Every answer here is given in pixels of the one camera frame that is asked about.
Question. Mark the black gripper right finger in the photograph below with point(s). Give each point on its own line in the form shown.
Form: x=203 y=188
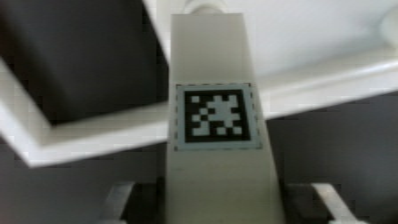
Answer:
x=315 y=205

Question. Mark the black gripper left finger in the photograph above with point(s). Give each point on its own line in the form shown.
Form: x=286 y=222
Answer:
x=132 y=204

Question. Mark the white square desk top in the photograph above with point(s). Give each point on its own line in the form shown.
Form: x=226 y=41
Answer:
x=324 y=45

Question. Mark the white U-shaped obstacle fence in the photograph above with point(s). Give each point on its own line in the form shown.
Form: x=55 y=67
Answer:
x=55 y=144

